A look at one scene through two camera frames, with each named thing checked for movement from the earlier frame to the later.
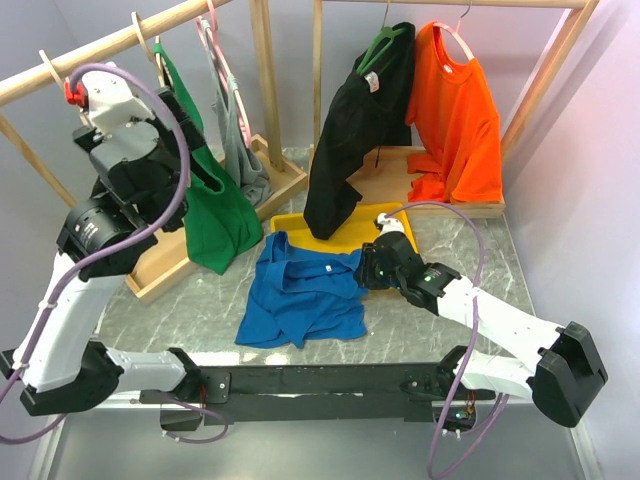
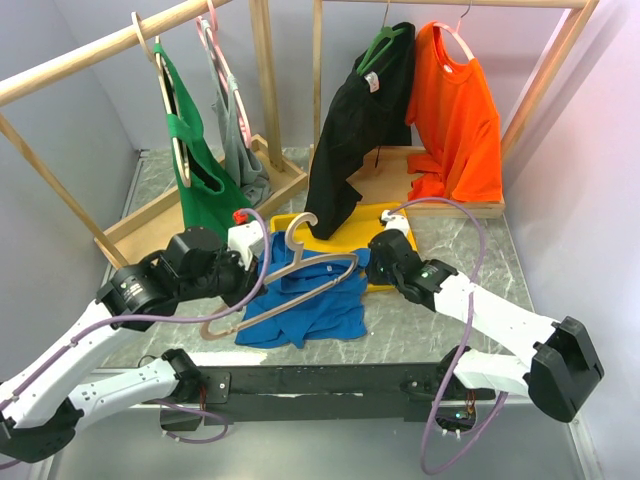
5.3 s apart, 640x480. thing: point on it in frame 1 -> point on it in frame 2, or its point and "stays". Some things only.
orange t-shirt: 454,123 stays
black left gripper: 170,136 -> 247,281
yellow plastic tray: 391,218 stays
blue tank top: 303,296 stays
